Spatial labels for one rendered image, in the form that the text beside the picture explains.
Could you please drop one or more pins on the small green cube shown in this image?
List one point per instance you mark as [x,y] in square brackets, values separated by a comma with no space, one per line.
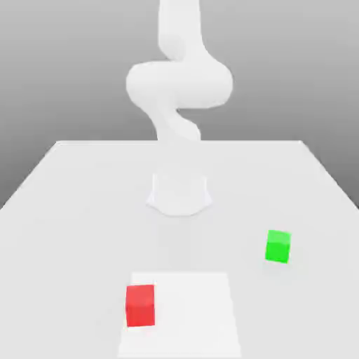
[277,248]

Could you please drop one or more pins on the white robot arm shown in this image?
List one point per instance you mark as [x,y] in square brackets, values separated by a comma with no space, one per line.
[179,84]

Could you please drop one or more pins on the small red cube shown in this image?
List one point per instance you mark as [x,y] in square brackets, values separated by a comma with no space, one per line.
[140,307]

